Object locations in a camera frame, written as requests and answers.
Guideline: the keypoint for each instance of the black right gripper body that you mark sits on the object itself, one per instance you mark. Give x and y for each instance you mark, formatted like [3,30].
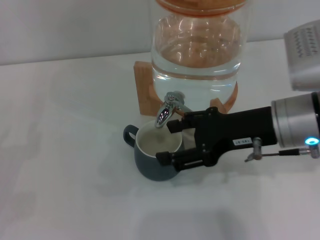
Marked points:
[225,130]

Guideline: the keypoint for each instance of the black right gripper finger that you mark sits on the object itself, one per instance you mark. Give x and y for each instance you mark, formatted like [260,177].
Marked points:
[185,122]
[185,158]

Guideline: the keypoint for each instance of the black cup with white inside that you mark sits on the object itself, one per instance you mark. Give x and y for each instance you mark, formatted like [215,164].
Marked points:
[147,167]

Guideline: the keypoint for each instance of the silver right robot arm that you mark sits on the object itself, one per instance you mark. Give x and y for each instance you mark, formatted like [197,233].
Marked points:
[295,120]

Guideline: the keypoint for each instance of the chrome faucet tap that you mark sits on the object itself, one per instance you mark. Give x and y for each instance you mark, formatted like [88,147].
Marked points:
[163,113]

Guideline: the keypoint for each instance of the wooden dispenser stand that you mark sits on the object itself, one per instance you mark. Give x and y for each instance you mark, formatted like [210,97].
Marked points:
[143,90]

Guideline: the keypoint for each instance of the clear glass water dispenser jar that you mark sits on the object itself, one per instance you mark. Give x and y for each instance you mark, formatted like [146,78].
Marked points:
[197,67]

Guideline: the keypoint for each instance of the wooden jar lid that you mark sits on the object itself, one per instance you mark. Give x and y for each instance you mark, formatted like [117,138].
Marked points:
[200,6]

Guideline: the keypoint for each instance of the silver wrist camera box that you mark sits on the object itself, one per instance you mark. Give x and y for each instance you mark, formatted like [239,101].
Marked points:
[305,62]

